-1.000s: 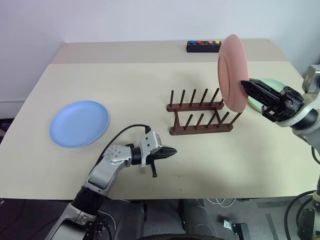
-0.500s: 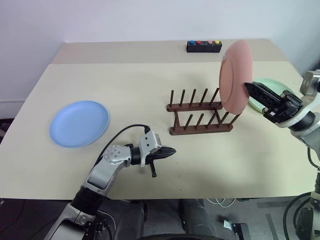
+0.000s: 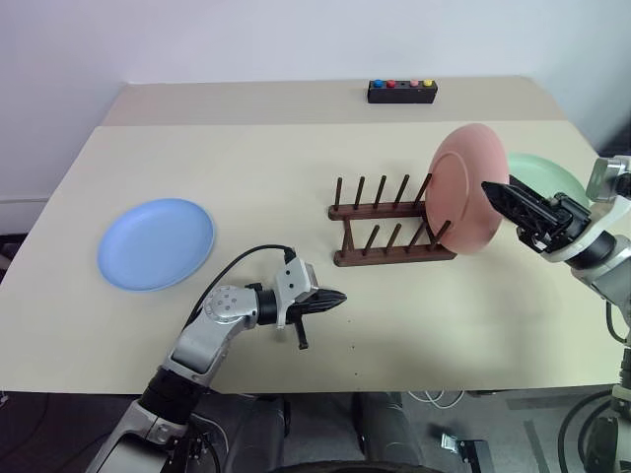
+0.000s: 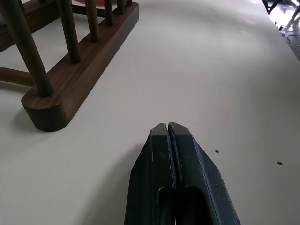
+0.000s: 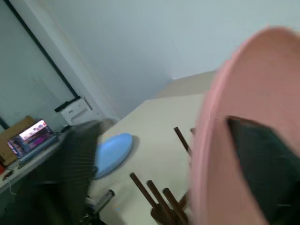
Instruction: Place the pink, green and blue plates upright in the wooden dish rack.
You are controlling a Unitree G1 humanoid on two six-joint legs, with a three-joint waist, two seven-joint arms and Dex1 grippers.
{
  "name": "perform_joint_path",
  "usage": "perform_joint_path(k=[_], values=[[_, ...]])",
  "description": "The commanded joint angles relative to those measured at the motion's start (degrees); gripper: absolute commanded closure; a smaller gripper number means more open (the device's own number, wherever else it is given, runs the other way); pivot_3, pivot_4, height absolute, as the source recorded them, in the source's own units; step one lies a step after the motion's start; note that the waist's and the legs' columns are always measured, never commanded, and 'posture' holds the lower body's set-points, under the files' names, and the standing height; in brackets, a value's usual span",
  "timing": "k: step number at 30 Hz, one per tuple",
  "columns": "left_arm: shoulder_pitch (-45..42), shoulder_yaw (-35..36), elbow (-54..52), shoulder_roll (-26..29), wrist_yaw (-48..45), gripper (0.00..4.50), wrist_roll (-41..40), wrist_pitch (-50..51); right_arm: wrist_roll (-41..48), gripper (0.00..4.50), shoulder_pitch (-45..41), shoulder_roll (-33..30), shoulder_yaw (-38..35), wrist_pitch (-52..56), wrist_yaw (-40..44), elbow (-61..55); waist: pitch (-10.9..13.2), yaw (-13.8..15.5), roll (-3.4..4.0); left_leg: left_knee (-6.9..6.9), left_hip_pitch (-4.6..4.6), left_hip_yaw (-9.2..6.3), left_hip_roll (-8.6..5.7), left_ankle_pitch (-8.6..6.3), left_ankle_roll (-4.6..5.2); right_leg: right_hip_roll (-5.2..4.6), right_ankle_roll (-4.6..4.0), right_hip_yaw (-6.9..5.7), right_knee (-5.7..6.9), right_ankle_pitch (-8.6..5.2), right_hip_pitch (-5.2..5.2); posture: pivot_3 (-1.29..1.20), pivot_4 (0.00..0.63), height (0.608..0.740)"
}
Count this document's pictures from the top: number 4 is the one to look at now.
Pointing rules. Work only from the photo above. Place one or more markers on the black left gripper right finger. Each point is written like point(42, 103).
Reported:
point(199, 178)

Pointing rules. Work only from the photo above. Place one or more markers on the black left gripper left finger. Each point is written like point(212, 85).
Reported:
point(150, 168)

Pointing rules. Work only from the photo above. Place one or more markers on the dark wooden dish rack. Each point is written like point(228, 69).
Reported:
point(77, 68)

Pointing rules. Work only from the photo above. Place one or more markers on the pink plate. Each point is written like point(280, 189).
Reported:
point(99, 2)

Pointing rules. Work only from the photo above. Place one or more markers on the black folding stand frame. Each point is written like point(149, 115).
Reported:
point(282, 21)

